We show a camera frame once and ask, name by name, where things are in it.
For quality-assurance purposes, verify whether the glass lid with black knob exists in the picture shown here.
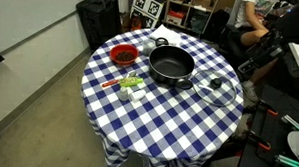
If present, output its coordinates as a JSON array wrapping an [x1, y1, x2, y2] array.
[[191, 69, 237, 107]]

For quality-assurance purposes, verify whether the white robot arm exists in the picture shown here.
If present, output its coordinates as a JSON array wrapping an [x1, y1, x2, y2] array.
[[235, 0, 299, 49]]

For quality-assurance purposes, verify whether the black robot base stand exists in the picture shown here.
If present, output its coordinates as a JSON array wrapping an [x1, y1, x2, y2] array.
[[237, 85, 299, 167]]

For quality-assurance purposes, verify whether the black cooking pot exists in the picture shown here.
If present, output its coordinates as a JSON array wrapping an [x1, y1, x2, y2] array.
[[149, 37, 195, 90]]

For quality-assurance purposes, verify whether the white cup lying down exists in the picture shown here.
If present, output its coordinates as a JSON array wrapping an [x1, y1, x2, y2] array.
[[130, 90, 146, 102]]

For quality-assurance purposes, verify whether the green bottle lying down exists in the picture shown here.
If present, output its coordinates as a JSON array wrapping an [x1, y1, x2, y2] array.
[[119, 77, 143, 87]]

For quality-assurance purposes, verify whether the small white shaker bottle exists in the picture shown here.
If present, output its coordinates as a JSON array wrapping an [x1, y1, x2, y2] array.
[[119, 86, 129, 100]]

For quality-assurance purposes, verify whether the blue white checkered tablecloth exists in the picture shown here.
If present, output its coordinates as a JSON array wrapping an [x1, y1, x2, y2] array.
[[81, 29, 243, 167]]

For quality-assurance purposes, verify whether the clear glass measuring cup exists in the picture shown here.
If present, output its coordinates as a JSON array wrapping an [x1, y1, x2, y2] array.
[[142, 38, 155, 57]]

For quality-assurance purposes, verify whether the red bowl with beans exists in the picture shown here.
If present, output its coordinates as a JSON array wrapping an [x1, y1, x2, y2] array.
[[109, 44, 139, 65]]

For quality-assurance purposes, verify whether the folded white towel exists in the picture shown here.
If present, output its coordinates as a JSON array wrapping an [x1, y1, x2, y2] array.
[[150, 25, 181, 46]]

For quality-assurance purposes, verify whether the white fiducial marker board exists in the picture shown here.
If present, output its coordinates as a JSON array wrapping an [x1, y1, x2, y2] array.
[[130, 0, 166, 30]]

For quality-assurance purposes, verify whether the black speaker cabinet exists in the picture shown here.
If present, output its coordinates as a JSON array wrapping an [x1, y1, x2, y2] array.
[[76, 0, 122, 51]]

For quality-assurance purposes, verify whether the wooden storage shelf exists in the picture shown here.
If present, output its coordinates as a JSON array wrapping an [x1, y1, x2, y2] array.
[[162, 0, 219, 35]]

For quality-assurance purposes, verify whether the seated person in white shirt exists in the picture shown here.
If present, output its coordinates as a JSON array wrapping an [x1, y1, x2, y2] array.
[[234, 0, 278, 102]]

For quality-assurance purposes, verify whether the red handled utensil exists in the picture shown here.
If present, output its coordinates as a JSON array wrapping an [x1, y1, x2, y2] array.
[[100, 70, 139, 89]]

